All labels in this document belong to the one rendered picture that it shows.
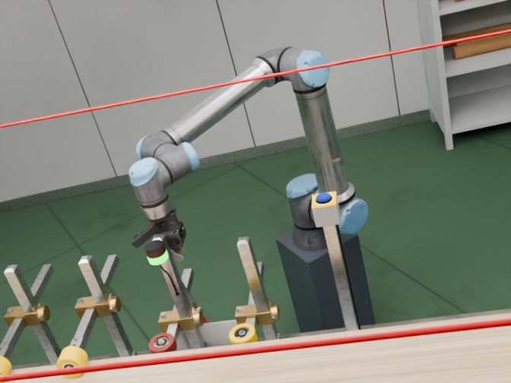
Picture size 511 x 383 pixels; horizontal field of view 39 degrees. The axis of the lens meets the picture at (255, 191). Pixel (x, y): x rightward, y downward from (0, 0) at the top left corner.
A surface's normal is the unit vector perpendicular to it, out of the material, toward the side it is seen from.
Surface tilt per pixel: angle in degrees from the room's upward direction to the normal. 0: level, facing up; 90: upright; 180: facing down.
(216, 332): 90
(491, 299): 0
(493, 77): 90
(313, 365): 0
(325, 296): 90
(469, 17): 90
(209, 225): 0
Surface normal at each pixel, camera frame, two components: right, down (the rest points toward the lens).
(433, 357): -0.23, -0.84
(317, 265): 0.50, 0.34
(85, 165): 0.01, 0.51
